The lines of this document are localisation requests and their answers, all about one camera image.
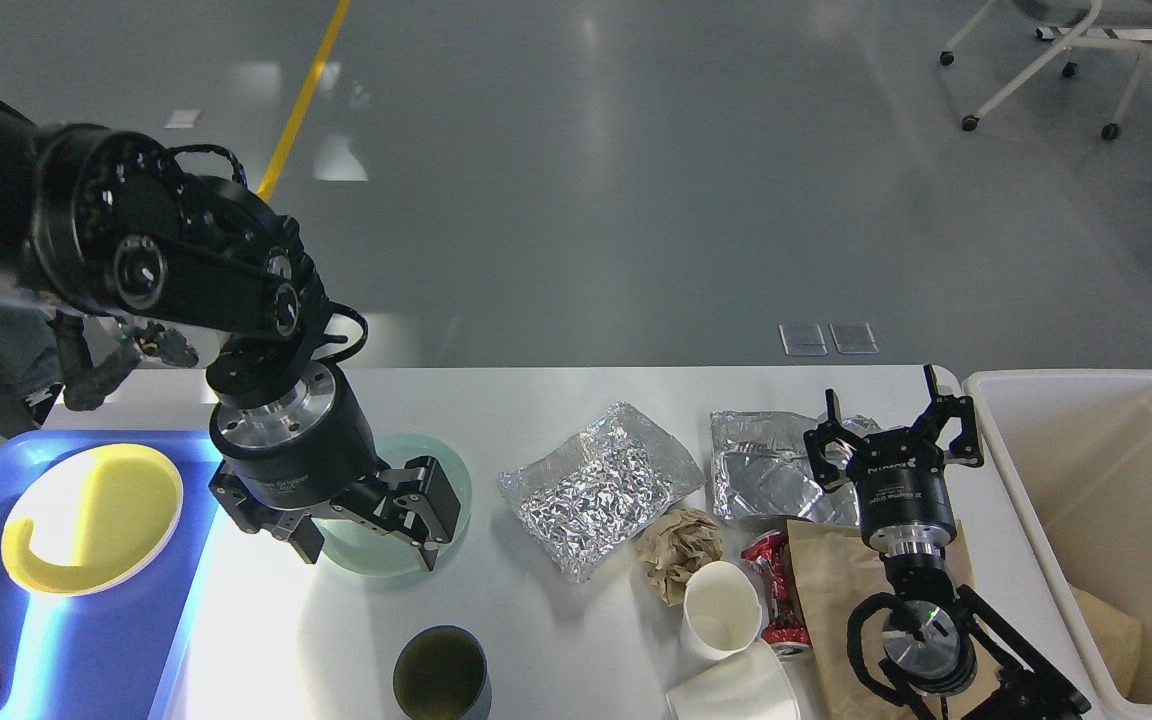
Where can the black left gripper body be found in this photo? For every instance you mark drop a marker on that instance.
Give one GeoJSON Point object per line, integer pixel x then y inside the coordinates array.
{"type": "Point", "coordinates": [305, 448]}

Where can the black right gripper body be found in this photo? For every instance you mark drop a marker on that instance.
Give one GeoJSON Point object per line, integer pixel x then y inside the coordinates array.
{"type": "Point", "coordinates": [903, 505]}

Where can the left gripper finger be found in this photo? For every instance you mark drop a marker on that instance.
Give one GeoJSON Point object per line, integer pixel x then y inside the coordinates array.
{"type": "Point", "coordinates": [294, 527]}
{"type": "Point", "coordinates": [415, 503]}

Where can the dark grey mug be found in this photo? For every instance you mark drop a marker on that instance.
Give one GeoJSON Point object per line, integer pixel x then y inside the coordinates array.
{"type": "Point", "coordinates": [442, 673]}

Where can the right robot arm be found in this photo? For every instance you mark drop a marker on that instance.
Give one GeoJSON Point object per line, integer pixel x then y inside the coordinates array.
{"type": "Point", "coordinates": [915, 645]}

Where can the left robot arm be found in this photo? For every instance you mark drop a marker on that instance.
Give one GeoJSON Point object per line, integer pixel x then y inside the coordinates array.
{"type": "Point", "coordinates": [106, 223]}

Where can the flattened foil tray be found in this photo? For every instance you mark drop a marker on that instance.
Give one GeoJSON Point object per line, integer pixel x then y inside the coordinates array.
{"type": "Point", "coordinates": [759, 469]}

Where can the brown paper bag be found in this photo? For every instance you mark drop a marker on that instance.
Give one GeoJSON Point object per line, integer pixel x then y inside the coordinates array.
{"type": "Point", "coordinates": [834, 571]}

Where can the floor outlet cover right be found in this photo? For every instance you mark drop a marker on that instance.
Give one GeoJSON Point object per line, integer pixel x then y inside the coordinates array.
{"type": "Point", "coordinates": [854, 338]}

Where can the floor outlet cover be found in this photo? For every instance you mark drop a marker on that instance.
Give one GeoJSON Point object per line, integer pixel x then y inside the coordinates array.
{"type": "Point", "coordinates": [803, 339]}
{"type": "Point", "coordinates": [854, 338]}

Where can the floor outlet cover left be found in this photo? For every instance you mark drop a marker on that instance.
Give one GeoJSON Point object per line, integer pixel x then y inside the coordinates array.
{"type": "Point", "coordinates": [803, 339]}

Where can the beige waste bin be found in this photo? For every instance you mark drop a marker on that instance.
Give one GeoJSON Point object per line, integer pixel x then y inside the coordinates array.
{"type": "Point", "coordinates": [1074, 448]}

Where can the crushed red soda can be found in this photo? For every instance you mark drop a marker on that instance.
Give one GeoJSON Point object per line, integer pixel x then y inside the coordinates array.
{"type": "Point", "coordinates": [785, 629]}

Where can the crumpled foil sheet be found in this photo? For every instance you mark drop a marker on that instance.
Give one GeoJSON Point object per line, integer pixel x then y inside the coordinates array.
{"type": "Point", "coordinates": [600, 488]}

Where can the crumpled brown paper ball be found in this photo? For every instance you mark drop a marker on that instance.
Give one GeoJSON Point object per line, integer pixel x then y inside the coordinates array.
{"type": "Point", "coordinates": [674, 548]}

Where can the white paper cup upright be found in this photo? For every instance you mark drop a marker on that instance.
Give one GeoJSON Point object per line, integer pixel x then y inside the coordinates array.
{"type": "Point", "coordinates": [722, 614]}

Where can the yellow plate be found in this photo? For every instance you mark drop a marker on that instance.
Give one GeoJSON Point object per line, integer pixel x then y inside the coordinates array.
{"type": "Point", "coordinates": [92, 520]}

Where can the white paper cup lying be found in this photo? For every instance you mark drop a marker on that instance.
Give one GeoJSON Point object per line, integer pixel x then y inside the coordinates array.
{"type": "Point", "coordinates": [751, 684]}

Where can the blue plastic tray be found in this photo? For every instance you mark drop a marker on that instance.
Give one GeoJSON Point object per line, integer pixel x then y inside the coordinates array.
{"type": "Point", "coordinates": [115, 654]}

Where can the brown paper in bin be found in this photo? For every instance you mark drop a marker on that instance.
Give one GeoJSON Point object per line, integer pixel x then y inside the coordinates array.
{"type": "Point", "coordinates": [1117, 636]}

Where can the person in jeans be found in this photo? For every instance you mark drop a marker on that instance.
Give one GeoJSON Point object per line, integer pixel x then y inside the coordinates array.
{"type": "Point", "coordinates": [29, 361]}

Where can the white office chair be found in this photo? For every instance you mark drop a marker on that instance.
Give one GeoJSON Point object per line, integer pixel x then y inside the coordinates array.
{"type": "Point", "coordinates": [1090, 24]}

